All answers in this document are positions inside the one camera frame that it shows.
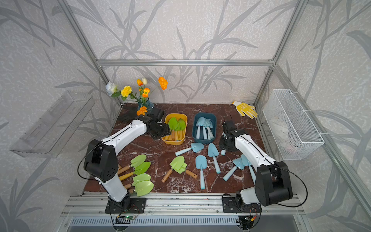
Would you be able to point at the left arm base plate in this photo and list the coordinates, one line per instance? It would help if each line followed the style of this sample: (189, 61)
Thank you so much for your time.
(128, 205)

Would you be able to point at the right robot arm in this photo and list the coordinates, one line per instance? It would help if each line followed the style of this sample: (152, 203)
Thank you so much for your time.
(273, 184)

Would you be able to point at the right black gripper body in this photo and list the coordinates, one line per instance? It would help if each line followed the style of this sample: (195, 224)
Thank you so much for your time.
(223, 144)

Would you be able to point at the white wire mesh basket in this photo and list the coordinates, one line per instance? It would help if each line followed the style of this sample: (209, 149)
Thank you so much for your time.
(294, 132)

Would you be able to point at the green square shovel wooden handle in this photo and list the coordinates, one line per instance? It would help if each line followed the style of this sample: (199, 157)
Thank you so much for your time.
(181, 167)

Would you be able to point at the yellow white work glove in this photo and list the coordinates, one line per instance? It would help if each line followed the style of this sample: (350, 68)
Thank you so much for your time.
(245, 109)

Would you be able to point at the clear acrylic wall shelf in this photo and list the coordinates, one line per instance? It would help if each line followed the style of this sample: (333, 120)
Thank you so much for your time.
(50, 134)

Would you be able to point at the glass vase with flowers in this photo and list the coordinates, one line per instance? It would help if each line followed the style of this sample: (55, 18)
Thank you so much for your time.
(141, 97)

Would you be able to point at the dark teal storage box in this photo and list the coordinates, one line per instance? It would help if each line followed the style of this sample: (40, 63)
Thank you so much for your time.
(213, 120)

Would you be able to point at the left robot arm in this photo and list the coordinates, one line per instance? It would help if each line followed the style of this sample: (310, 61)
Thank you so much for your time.
(101, 158)

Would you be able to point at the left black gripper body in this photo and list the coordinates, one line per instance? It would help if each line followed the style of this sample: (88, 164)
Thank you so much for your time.
(160, 131)

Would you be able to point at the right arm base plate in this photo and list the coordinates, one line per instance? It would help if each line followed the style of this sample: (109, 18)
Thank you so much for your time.
(236, 205)

